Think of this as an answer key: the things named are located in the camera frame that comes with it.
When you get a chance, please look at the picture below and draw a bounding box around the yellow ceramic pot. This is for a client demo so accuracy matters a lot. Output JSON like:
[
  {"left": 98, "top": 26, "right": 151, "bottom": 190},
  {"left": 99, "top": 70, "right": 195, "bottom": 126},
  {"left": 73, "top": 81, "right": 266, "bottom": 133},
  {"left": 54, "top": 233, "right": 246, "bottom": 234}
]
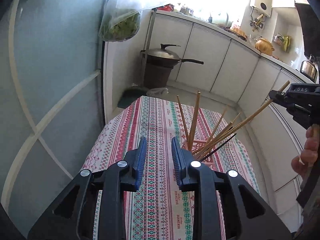
[{"left": 254, "top": 38, "right": 274, "bottom": 56}]

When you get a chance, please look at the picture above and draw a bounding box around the green sponge pack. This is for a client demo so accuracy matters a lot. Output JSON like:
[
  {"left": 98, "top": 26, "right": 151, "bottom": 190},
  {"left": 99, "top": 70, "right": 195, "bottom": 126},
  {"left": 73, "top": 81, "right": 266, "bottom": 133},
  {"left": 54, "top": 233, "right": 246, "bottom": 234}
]
[{"left": 273, "top": 33, "right": 291, "bottom": 53}]

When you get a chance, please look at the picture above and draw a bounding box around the steel kettle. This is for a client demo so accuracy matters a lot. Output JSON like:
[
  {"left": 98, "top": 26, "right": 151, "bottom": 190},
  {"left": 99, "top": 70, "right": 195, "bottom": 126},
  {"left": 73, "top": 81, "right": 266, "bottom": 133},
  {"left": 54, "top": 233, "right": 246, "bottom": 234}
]
[{"left": 299, "top": 55, "right": 318, "bottom": 83}]

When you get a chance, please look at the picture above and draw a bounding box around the patterned striped tablecloth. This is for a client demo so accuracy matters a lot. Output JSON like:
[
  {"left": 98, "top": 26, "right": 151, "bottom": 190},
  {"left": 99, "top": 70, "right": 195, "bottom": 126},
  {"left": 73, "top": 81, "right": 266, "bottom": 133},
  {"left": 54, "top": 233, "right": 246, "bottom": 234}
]
[{"left": 82, "top": 95, "right": 261, "bottom": 240}]

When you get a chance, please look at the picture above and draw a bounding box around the dark trash bin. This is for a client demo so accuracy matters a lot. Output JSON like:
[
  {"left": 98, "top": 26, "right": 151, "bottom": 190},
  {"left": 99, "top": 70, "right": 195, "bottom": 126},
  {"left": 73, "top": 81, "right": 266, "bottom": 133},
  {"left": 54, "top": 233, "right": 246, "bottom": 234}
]
[{"left": 143, "top": 63, "right": 173, "bottom": 89}]

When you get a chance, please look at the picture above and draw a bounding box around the dark green floor bag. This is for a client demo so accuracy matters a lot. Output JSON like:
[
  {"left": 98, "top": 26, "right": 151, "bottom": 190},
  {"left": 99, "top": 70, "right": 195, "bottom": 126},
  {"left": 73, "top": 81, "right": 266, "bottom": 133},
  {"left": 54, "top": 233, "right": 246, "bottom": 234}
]
[{"left": 117, "top": 86, "right": 148, "bottom": 109}]

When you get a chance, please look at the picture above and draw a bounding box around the lone bamboo chopstick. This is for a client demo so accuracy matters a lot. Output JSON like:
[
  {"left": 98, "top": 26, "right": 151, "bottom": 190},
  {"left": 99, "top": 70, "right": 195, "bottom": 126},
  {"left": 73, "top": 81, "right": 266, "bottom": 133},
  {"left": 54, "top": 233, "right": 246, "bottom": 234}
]
[{"left": 176, "top": 95, "right": 189, "bottom": 142}]

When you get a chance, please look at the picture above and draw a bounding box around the pink perforated utensil holder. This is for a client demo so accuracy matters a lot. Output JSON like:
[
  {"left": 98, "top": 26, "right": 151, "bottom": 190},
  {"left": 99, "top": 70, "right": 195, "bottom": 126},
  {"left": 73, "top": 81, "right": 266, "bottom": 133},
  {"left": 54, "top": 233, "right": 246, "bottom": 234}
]
[{"left": 191, "top": 140, "right": 218, "bottom": 170}]

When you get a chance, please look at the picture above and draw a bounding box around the black gold-banded chopstick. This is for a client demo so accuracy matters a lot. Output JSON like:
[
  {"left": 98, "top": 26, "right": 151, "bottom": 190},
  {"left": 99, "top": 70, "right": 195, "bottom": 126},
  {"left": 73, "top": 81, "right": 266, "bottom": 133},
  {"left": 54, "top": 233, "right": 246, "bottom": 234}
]
[{"left": 200, "top": 133, "right": 236, "bottom": 162}]

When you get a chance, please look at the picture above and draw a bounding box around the plastic bag with greens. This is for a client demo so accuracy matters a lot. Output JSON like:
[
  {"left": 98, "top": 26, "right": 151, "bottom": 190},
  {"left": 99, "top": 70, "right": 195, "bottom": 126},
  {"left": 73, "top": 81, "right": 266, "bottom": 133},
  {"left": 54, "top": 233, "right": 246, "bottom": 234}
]
[{"left": 99, "top": 0, "right": 141, "bottom": 42}]

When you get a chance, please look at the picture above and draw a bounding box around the clear plastic floor bag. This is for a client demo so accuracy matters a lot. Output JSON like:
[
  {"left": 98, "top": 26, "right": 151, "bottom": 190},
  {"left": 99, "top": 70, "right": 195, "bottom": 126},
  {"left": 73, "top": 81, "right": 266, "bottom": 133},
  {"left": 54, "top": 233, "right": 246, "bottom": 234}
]
[{"left": 146, "top": 87, "right": 169, "bottom": 97}]

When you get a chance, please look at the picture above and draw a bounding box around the person's right hand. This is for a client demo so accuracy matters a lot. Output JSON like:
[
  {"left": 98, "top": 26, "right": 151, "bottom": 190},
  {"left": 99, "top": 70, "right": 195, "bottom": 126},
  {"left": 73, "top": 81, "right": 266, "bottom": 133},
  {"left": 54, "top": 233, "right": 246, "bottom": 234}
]
[{"left": 291, "top": 124, "right": 319, "bottom": 179}]

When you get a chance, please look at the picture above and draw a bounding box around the grey mop pole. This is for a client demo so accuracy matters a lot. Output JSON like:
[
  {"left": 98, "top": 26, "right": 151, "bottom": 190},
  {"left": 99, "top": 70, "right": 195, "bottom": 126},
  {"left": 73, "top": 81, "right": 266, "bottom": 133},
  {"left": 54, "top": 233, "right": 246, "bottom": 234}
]
[{"left": 141, "top": 8, "right": 157, "bottom": 83}]

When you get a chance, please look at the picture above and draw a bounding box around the black wok with lid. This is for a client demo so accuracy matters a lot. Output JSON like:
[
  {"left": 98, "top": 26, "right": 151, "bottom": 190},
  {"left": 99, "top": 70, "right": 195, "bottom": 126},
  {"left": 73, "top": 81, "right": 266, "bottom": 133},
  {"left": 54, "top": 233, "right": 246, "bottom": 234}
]
[{"left": 140, "top": 43, "right": 204, "bottom": 68}]

